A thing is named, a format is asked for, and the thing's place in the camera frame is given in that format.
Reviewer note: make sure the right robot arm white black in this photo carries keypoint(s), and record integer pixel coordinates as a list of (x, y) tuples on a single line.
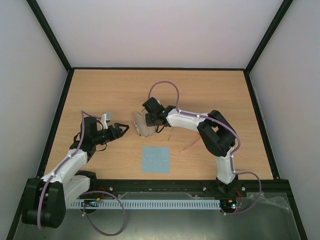
[(216, 133)]

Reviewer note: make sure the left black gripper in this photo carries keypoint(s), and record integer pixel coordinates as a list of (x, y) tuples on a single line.
[(118, 135)]

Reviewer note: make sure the orange transparent sunglasses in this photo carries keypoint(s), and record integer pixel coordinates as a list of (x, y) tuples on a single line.
[(184, 138)]

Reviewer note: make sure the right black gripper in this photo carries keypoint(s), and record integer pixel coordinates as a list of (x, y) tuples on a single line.
[(149, 120)]

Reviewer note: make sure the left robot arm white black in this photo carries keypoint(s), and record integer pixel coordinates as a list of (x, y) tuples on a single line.
[(45, 199)]

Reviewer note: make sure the metal base plate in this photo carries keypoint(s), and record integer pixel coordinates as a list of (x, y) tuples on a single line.
[(267, 217)]

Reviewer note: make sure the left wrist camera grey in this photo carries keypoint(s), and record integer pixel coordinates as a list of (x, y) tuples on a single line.
[(107, 117)]

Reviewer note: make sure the blue cleaning cloth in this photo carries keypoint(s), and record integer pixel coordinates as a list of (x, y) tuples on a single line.
[(155, 160)]

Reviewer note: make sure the light blue slotted cable duct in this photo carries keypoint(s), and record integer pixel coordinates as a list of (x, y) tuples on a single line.
[(150, 204)]

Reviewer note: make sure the striped newspaper print glasses case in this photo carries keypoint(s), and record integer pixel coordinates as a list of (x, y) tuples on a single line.
[(139, 120)]

